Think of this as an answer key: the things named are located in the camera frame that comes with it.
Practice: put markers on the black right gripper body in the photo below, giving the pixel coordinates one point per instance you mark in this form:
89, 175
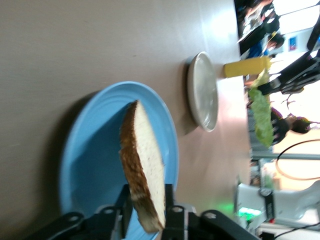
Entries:
297, 72

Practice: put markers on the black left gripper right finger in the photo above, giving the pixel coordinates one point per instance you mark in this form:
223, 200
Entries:
170, 200

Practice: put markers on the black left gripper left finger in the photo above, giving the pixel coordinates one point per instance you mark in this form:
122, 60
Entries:
125, 212

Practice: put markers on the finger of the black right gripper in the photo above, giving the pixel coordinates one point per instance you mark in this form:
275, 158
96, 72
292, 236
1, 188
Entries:
268, 90
276, 79

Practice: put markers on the green lettuce leaf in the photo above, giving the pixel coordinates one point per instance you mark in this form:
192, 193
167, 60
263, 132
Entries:
261, 117

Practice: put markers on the yellow mustard squeeze bottle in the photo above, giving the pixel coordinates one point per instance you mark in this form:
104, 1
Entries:
242, 68

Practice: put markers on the toasted bread slice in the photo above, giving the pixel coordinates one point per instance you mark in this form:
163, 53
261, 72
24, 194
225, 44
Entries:
147, 155

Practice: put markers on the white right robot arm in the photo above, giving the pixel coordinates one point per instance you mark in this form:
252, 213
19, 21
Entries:
287, 200

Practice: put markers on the blue round plate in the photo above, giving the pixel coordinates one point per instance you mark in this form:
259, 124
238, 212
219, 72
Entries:
95, 162

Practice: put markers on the beige round plate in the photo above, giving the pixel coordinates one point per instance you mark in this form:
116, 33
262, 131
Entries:
203, 95

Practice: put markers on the person in black clothes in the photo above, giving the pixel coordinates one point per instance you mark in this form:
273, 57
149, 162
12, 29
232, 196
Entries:
280, 125

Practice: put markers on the blue white wall sign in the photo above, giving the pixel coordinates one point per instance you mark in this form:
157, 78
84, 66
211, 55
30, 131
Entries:
293, 44

